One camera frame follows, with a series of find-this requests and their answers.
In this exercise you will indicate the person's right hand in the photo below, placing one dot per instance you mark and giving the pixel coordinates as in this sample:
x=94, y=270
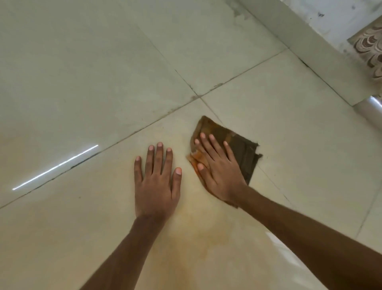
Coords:
x=222, y=176

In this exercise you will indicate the person's left hand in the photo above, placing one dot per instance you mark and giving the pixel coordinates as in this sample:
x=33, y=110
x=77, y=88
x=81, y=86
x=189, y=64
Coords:
x=153, y=194

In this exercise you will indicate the person's left thumb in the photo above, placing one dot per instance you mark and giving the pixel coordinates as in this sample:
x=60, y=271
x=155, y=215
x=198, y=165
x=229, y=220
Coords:
x=176, y=182

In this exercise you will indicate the person's right little finger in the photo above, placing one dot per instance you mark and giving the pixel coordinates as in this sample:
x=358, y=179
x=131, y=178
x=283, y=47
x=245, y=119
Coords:
x=230, y=154

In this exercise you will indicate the person's right middle finger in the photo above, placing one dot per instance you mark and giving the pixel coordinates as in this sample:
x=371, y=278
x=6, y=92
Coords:
x=210, y=148

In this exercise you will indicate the person's left middle finger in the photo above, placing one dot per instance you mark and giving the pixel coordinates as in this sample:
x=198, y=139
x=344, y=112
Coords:
x=158, y=158

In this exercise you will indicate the person's right thumb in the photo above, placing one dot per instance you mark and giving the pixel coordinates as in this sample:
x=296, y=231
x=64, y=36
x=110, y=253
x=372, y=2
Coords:
x=206, y=174

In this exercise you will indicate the person's left little finger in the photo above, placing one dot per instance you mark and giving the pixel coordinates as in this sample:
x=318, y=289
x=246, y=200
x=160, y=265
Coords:
x=138, y=171

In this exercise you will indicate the brown stained cleaning cloth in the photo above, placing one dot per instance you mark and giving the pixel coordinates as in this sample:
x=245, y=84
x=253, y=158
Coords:
x=243, y=152

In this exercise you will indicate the person's left forearm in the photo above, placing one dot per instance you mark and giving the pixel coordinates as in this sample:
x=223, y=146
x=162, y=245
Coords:
x=128, y=257

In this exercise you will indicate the person's right forearm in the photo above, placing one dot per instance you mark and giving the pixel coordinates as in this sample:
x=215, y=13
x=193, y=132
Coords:
x=304, y=239

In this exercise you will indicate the silver metal cylinder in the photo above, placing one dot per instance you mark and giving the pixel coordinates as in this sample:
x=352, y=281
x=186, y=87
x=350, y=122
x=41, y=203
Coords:
x=371, y=110

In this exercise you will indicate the carved wooden furniture panel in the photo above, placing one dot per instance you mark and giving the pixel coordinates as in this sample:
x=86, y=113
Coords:
x=370, y=47

